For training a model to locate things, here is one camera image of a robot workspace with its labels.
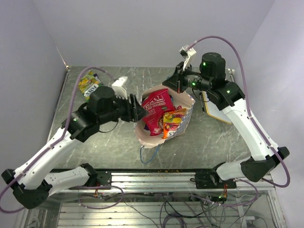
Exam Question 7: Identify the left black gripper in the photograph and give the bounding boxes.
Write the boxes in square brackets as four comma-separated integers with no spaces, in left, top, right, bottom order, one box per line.
[98,91,149,124]

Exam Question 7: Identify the aluminium frame rail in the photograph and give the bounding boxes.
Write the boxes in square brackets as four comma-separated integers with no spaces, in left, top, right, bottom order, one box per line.
[47,171,276,193]

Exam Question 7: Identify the pink chips bag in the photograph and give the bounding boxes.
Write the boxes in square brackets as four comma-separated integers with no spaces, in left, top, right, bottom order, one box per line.
[142,88,175,136]

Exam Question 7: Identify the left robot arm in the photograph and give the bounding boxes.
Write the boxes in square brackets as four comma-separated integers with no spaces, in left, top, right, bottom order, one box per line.
[1,86,148,209]

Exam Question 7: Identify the black marker pen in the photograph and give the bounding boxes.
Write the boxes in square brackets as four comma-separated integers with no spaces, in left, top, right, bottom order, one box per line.
[199,92,205,113]

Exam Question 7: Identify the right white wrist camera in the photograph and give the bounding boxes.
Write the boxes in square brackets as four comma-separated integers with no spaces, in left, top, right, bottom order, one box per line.
[179,45,197,71]

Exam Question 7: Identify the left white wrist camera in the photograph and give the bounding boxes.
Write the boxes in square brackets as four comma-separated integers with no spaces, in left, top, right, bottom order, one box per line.
[111,76,128,99]

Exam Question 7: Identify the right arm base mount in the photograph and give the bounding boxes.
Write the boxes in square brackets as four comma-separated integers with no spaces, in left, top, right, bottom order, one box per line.
[190,170,237,189]

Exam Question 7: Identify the yellow green candy bag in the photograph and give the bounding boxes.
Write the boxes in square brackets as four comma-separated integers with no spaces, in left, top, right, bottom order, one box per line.
[78,70,103,102]

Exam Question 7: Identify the checkered paper bag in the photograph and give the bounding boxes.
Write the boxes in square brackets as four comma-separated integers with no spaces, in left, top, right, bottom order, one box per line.
[133,75,196,164]

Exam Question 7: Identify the tangled floor cables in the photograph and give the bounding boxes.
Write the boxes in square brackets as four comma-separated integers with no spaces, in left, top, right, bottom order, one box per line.
[76,185,262,228]

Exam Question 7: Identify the small whiteboard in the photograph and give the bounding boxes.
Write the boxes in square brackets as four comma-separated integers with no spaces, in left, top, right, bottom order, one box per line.
[202,91,232,124]

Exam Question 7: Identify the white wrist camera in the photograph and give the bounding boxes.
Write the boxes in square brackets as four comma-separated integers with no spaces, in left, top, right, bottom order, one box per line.
[111,76,128,99]
[179,45,197,71]

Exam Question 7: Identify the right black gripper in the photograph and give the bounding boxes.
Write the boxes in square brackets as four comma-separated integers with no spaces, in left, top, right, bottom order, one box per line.
[162,61,212,94]

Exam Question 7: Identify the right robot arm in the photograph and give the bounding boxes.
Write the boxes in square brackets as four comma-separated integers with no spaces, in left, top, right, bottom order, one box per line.
[162,50,290,188]

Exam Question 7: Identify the orange candy bag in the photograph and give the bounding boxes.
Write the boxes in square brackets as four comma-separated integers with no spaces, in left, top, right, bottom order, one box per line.
[162,108,187,139]

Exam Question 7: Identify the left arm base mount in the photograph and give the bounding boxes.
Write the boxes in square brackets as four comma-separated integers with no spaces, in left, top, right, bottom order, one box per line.
[95,171,112,190]

